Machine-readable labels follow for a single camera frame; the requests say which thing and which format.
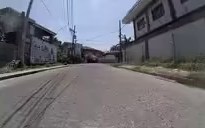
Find red-roofed building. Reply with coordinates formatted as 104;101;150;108
81;45;105;64

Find dark utility pole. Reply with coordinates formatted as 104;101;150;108
117;19;124;64

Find grey concrete road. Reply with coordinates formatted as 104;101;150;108
0;62;205;128

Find utility pole with crossarms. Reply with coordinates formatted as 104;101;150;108
68;24;79;64

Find grass verge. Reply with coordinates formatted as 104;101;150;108
111;59;205;92

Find raised concrete kerb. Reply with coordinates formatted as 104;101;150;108
0;64;70;84

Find pale utility pole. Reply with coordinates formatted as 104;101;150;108
17;0;35;66

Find large grey two-storey building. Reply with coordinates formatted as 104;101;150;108
121;0;205;65

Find grey building with stone wall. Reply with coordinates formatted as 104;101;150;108
0;7;60;70

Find overhead wires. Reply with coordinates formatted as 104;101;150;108
39;0;124;44

